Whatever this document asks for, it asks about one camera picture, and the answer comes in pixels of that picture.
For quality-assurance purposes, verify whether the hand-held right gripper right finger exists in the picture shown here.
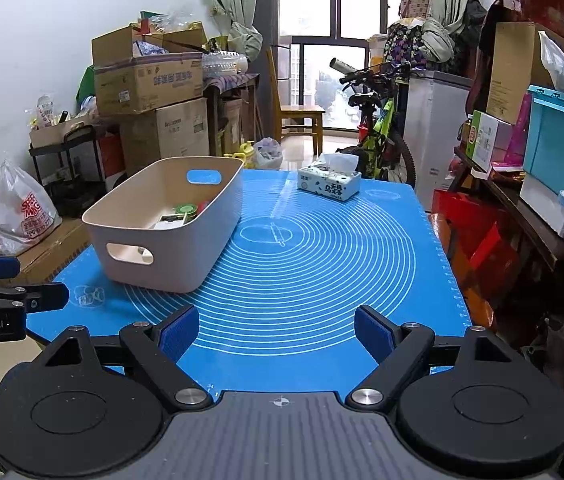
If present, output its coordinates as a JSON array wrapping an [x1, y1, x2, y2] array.
[[346, 304, 525, 411]]

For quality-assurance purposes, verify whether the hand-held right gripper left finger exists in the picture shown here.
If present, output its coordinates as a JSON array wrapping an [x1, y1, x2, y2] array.
[[37, 304, 213, 413]]

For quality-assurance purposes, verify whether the beige plastic basket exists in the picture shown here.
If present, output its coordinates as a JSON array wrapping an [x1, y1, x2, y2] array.
[[82, 156, 245, 294]]

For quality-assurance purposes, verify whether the white charger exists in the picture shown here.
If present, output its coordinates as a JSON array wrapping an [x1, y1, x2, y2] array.
[[154, 213, 188, 231]]

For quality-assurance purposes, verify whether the flat cardboard box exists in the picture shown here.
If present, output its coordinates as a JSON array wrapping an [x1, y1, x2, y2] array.
[[0, 217, 95, 288]]

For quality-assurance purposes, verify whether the white red printed plastic bag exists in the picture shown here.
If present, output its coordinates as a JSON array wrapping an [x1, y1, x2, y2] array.
[[0, 159, 63, 257]]

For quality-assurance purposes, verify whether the blue silicone mat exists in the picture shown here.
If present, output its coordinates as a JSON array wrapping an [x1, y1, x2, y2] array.
[[26, 169, 473, 396]]

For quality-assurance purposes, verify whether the black metal cart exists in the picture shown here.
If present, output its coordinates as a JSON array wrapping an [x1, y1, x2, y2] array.
[[29, 122, 108, 218]]

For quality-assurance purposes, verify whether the red gift box stack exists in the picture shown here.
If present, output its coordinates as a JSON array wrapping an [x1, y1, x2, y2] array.
[[429, 189, 520, 331]]

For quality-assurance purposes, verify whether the cardboard tray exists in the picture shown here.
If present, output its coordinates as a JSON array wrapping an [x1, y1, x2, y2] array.
[[29, 115, 94, 150]]

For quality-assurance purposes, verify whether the white tissue pack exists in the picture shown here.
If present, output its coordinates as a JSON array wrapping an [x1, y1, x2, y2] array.
[[298, 152, 363, 202]]

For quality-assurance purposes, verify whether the yellow jug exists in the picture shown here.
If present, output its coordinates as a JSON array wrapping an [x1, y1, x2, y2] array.
[[234, 141, 255, 168]]

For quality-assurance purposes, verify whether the dark wooden shelf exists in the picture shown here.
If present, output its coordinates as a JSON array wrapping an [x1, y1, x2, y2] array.
[[454, 146, 564, 271]]

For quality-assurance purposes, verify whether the large plain cardboard box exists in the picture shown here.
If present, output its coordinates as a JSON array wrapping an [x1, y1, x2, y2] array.
[[119, 97, 211, 176]]

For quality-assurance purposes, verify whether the grey plastic bag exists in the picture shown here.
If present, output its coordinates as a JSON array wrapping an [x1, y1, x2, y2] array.
[[253, 136, 284, 171]]

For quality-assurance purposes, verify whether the green bag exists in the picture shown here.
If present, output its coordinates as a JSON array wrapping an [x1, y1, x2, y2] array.
[[76, 66, 95, 106]]

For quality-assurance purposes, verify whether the black green bicycle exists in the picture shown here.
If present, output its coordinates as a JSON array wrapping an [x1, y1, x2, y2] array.
[[329, 57, 418, 188]]

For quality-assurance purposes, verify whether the white box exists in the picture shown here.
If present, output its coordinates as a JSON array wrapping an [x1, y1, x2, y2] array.
[[518, 172, 564, 239]]

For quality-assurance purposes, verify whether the green white carton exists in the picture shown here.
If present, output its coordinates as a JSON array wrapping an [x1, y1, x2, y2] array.
[[464, 110, 500, 173]]

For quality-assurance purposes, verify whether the wooden chair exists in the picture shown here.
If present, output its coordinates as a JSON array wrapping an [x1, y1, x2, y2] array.
[[266, 49, 326, 156]]

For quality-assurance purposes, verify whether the printed open cardboard box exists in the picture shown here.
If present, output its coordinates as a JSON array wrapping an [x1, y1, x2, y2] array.
[[91, 22, 209, 116]]

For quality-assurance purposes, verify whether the pink bag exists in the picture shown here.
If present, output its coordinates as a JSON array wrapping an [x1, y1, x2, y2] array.
[[506, 92, 533, 166]]

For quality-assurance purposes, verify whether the dark wooden table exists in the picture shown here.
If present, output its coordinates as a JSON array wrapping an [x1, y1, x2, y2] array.
[[203, 72, 261, 158]]

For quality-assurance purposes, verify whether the teal storage bin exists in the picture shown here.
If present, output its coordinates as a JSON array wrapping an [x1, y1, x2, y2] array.
[[523, 85, 564, 196]]

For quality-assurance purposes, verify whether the clear plastic bottle pack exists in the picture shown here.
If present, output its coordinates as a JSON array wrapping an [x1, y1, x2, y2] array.
[[201, 50, 249, 79]]

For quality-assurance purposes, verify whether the tall cardboard box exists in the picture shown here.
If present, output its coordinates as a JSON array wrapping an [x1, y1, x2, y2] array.
[[486, 21, 558, 126]]

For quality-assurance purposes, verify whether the pile of clothes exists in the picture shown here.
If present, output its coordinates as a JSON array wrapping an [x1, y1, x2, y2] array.
[[383, 0, 463, 73]]

